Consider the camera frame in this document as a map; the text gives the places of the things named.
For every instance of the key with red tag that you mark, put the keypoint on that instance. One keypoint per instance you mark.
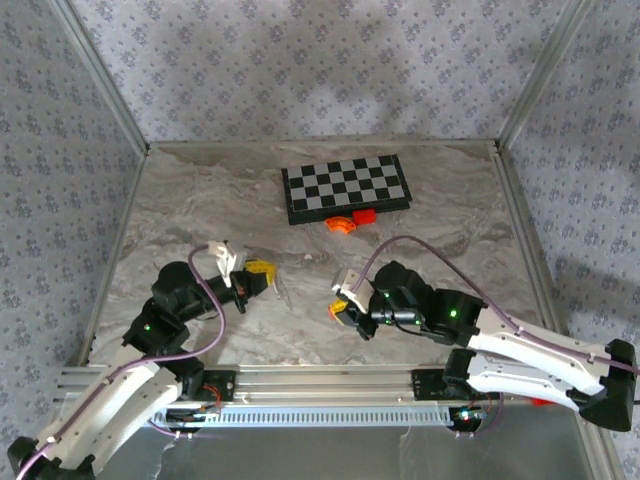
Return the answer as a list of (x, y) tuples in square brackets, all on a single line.
[(331, 311)]

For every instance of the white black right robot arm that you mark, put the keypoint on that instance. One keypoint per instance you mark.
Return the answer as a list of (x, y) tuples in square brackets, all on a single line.
[(530, 350)]

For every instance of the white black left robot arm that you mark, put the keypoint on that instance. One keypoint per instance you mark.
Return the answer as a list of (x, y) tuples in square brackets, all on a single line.
[(115, 405)]

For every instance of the orange curved plastic piece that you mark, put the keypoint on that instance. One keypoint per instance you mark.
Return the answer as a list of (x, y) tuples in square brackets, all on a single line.
[(332, 223)]

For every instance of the red plastic block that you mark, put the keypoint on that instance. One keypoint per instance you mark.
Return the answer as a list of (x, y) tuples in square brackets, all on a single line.
[(365, 216)]

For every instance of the right circuit board with LEDs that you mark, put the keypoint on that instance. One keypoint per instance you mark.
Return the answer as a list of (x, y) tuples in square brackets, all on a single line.
[(467, 416)]

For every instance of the black grey chessboard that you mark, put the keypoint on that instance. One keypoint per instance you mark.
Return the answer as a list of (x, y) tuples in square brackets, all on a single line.
[(345, 185)]

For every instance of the left circuit board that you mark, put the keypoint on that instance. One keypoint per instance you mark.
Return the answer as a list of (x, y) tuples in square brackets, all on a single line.
[(192, 415)]

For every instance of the red clamp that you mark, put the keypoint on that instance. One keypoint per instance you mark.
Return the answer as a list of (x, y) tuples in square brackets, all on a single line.
[(542, 401)]

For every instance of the grey metal panel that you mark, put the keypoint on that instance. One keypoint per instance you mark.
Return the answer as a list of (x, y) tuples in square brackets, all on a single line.
[(325, 455)]

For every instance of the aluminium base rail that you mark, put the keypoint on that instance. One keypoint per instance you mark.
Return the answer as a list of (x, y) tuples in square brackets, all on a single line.
[(325, 385)]

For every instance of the aluminium side frame rail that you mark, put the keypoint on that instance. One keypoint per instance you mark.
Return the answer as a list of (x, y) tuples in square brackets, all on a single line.
[(530, 250), (116, 250)]

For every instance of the white perforated metal bracket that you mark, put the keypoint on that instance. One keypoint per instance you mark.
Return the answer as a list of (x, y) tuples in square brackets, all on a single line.
[(325, 416)]

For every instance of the aluminium frame post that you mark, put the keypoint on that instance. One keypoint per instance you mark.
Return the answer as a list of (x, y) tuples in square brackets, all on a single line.
[(102, 75), (544, 75)]

